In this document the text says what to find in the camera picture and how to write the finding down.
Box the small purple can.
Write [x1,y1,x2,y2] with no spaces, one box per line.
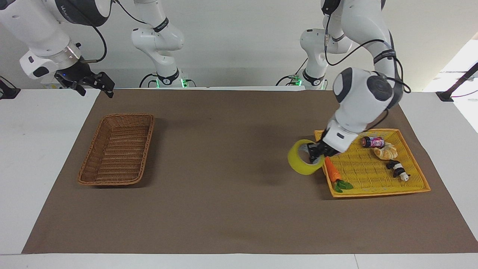
[361,136,385,149]

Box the black and white panda toy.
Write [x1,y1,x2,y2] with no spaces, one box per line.
[386,159,411,182]

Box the brown wicker basket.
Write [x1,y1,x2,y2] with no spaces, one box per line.
[77,113,155,186]

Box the black stand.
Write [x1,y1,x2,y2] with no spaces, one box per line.
[0,76,21,100]
[436,62,478,102]

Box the yellow-green tape roll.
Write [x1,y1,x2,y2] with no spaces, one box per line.
[288,139,325,176]

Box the black cable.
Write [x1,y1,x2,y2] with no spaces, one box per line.
[78,22,108,63]
[113,0,158,27]
[294,58,309,78]
[323,10,412,132]
[276,75,300,86]
[139,73,159,89]

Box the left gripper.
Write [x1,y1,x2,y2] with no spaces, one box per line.
[307,140,340,164]

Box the toy croissant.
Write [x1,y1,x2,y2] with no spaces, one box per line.
[373,142,398,161]

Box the orange toy carrot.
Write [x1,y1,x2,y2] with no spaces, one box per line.
[324,156,354,194]

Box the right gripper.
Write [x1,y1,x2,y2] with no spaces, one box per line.
[54,61,115,99]

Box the yellow woven basket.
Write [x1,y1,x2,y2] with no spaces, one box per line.
[313,128,431,198]

